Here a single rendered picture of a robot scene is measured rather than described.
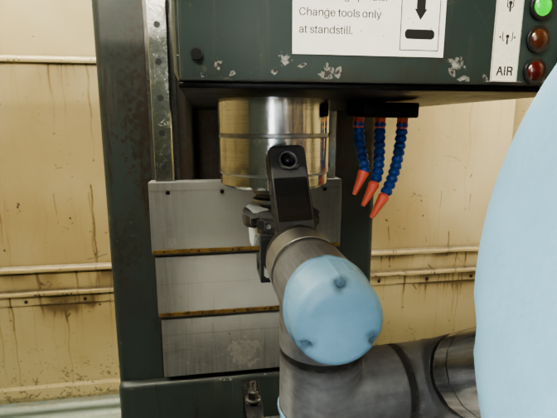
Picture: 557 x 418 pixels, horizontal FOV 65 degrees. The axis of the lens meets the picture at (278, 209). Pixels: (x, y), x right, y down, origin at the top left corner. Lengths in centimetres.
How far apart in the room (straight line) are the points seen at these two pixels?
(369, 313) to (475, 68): 29
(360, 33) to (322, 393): 33
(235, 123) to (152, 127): 51
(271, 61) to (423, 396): 34
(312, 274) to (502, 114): 151
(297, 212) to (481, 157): 132
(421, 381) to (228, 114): 39
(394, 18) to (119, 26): 78
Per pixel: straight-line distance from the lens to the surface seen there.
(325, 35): 45
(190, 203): 108
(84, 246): 157
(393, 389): 43
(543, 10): 56
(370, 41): 47
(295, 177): 51
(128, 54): 113
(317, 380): 39
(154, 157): 108
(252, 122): 57
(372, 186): 66
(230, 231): 109
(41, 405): 180
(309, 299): 33
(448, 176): 170
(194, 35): 44
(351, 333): 35
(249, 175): 57
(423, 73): 49
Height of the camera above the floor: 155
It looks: 11 degrees down
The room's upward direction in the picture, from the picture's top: straight up
